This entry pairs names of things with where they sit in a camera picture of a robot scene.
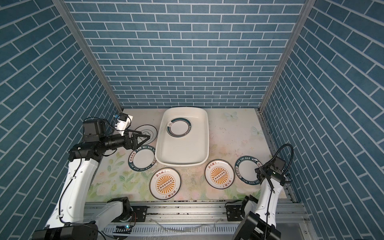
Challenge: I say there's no right orange sunburst plate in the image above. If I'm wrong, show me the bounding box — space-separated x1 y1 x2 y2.
205 160 235 190

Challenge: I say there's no white plate thin dark rim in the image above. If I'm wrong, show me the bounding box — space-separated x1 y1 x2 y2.
136 125 158 145

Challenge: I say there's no left orange sunburst plate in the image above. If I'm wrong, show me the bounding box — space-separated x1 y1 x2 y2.
149 168 182 201

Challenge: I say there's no right green lettered rim plate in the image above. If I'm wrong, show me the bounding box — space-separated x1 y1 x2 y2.
235 156 262 186

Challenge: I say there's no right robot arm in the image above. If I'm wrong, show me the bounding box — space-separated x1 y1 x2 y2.
232 157 286 240

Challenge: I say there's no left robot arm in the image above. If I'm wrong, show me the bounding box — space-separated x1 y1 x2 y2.
32 114 150 240

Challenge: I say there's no green lettered rim plate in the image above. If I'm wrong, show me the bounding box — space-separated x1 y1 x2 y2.
235 156 262 186
128 145 157 172

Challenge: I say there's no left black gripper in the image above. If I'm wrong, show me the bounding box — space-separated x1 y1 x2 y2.
99 128 150 152

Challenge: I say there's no green red ring plate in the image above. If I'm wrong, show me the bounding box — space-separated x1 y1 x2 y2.
167 118 192 138

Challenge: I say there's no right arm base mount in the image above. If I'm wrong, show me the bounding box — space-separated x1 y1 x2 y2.
225 204 243 222

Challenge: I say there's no orange sunburst plate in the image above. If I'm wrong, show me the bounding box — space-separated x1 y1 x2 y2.
149 168 182 201
205 160 235 190

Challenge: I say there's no white plastic bin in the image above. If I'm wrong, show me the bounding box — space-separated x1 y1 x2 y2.
155 107 210 167

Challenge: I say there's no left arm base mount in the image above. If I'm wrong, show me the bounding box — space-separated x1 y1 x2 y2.
112 206 148 225

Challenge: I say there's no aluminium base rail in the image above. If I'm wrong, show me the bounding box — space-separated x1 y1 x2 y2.
102 200 317 240

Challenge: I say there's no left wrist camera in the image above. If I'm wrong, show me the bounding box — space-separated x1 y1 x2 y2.
114 113 133 136

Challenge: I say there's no left green lettered rim plate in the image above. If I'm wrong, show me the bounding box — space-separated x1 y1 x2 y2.
128 145 157 172

